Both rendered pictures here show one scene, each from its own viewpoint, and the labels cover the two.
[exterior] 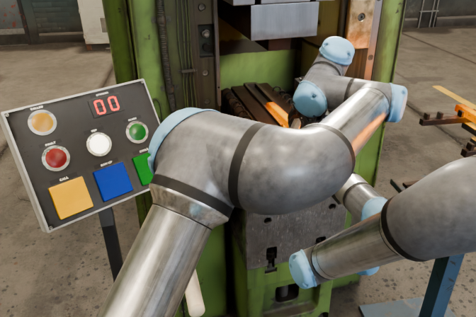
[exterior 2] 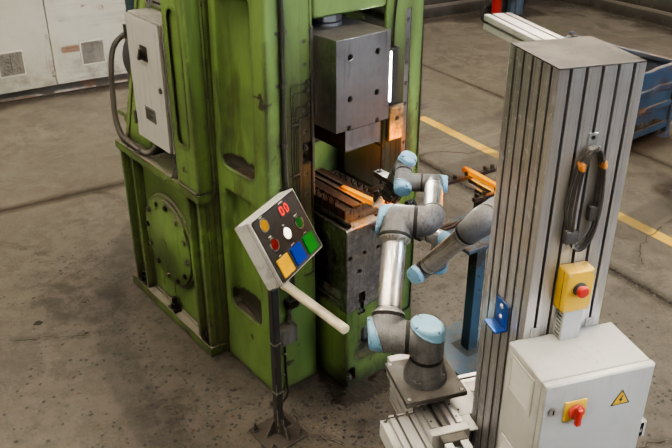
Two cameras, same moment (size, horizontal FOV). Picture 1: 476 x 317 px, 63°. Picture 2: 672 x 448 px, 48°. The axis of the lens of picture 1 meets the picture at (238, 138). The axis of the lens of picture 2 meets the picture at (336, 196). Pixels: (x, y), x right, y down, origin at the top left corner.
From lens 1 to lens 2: 2.33 m
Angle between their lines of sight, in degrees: 21
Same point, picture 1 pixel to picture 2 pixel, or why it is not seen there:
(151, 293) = (399, 267)
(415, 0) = not seen: outside the picture
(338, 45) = (409, 156)
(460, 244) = (482, 233)
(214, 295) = (308, 354)
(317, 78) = (404, 176)
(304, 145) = (433, 210)
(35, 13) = not seen: outside the picture
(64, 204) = (285, 269)
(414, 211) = (467, 226)
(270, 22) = (355, 138)
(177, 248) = (401, 252)
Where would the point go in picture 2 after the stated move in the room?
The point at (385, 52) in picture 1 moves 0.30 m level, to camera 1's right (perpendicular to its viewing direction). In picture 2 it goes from (411, 136) to (463, 126)
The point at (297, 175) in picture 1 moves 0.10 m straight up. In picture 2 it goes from (434, 220) to (436, 195)
